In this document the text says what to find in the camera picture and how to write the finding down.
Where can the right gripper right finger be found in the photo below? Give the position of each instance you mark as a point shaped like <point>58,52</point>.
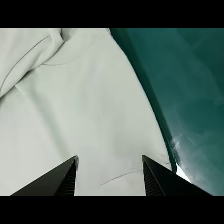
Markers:
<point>160,183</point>

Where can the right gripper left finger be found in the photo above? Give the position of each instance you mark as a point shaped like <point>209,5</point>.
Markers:
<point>60,181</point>

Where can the pale grey garment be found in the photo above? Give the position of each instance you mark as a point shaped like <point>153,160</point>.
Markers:
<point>83,110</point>

